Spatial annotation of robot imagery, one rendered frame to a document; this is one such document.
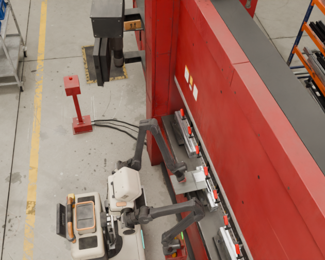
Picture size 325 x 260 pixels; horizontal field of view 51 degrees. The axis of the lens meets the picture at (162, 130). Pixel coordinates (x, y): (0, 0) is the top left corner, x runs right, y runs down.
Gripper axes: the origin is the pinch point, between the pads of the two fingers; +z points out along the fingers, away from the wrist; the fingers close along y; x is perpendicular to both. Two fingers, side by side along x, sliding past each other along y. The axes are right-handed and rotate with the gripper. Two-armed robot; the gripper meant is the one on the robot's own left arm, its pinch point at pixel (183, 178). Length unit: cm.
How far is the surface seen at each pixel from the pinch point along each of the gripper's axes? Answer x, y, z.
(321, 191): -78, -88, -102
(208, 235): 1.4, -44.9, 16.9
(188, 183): -1.0, -3.7, 4.5
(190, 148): -10.4, 31.4, 13.9
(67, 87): 86, 153, -20
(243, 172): -51, -47, -61
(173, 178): 8.3, 3.5, -0.7
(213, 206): -11.9, -26.6, 13.8
